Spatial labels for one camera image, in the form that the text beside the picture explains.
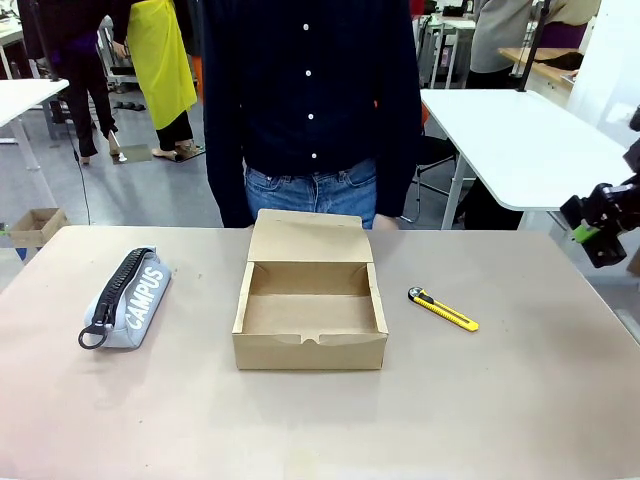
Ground person in yellow apron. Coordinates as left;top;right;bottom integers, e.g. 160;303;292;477
112;0;201;162

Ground small cardboard box on floor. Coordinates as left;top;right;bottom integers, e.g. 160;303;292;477
8;207;70;249

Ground grey CAMPUS zipper pencil case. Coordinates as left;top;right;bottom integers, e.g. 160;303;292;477
77;246;173;350

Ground person in dark shirt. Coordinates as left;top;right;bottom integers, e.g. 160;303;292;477
201;0;424;230

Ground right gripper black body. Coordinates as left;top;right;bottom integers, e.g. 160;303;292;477
589;174;640;236

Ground open brown cardboard box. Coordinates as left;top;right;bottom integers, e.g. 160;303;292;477
231;208;390;372

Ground small white background table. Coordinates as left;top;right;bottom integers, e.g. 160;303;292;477
0;78;70;171

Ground person in black and purple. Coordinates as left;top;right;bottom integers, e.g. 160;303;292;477
17;0;131;166

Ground yellow utility knife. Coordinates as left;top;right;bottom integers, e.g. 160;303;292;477
407;286;480;333

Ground person in grey sweater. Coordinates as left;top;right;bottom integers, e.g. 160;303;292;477
469;0;601;91

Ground wooden background table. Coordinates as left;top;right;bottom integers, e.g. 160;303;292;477
498;47;584;91

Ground blue jeans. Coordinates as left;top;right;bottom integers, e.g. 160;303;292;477
243;158;377;230

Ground black stand pole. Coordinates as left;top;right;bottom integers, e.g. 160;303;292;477
514;0;551;94

